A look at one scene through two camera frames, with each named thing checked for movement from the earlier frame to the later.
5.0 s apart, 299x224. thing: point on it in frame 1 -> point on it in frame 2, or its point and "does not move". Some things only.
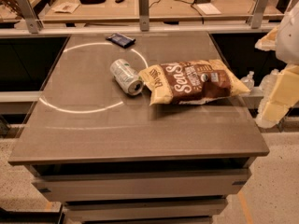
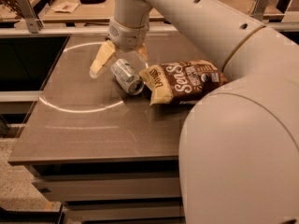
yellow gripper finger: x=267 y=43 -> x=127 y=38
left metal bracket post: x=29 y=12 does not move
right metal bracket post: x=255 y=17 does not move
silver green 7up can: x=126 y=76 does not move
